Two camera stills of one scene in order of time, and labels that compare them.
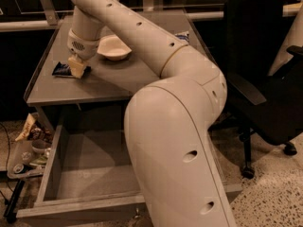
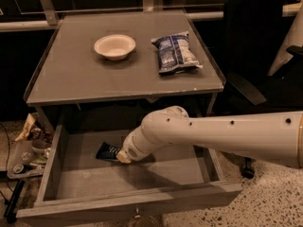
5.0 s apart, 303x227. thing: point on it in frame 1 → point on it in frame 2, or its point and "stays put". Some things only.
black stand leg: (9, 212) stays put
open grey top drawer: (86, 172) stays put
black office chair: (260, 102) stays put
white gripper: (81, 47) → (131, 150)
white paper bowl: (112, 47) stays put
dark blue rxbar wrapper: (64, 70) → (107, 151)
